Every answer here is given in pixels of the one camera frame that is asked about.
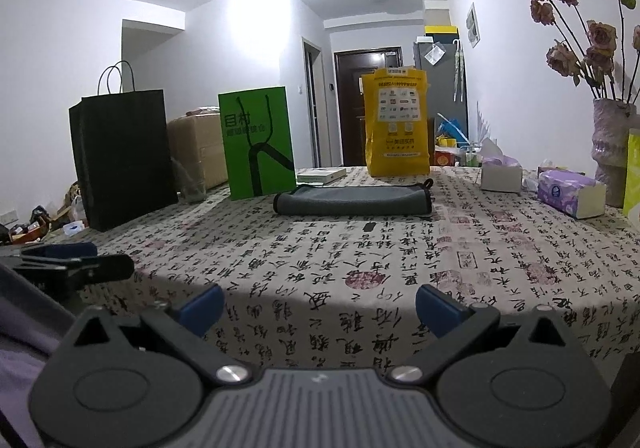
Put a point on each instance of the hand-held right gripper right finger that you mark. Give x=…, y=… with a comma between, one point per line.
x=439, y=310

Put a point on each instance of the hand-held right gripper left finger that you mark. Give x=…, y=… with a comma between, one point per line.
x=202, y=307

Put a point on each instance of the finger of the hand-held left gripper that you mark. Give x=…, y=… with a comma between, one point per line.
x=70, y=251
x=107, y=268

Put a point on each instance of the grey towel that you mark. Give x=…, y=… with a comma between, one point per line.
x=350, y=200

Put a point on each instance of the white plastic bag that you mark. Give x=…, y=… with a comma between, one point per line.
x=76, y=208

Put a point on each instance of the person's purple clothing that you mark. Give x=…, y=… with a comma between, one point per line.
x=17, y=378

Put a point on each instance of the calligraphy printed tablecloth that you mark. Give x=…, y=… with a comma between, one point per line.
x=360, y=253

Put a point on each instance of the black paper bag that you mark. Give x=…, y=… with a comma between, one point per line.
x=122, y=157

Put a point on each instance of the small black item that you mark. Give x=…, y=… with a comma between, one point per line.
x=370, y=227

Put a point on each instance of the clear glass jar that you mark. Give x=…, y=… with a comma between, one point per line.
x=193, y=189

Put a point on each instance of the white tissue box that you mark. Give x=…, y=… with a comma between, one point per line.
x=500, y=177

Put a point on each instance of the cardboard box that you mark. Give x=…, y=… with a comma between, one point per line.
x=197, y=147

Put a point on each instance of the green paper bag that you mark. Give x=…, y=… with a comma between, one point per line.
x=257, y=142

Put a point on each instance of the purple tissue pack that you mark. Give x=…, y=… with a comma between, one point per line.
x=567, y=193

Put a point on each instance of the flat white box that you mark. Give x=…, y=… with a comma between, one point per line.
x=321, y=173

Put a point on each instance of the yellow paper bag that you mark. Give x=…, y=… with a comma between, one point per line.
x=397, y=127

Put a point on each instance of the grey refrigerator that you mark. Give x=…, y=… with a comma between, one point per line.
x=442, y=87

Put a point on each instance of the dark brown door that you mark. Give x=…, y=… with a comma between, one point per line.
x=347, y=102

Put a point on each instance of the yellow-green packet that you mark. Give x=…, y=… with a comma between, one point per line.
x=633, y=177

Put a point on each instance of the folded umbrella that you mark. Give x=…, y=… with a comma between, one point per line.
x=457, y=72

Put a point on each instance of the textured pale vase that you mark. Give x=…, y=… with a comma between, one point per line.
x=612, y=142

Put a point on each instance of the yellow box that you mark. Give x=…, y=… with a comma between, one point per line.
x=441, y=30

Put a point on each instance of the dried pink roses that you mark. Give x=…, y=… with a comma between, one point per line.
x=600, y=37

